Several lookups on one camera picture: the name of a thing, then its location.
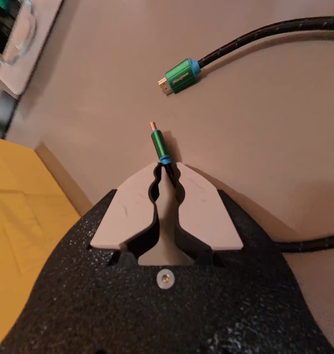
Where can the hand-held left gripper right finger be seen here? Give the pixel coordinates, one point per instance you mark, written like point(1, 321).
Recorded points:
point(208, 218)

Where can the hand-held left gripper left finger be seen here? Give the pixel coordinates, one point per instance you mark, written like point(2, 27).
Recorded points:
point(122, 215)

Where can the yellow storage bin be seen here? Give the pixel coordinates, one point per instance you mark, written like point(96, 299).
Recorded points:
point(17, 207)

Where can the grey desk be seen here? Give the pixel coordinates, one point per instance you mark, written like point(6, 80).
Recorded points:
point(239, 166)

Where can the grey metal stand base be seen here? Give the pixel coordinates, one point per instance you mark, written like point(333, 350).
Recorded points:
point(17, 80)

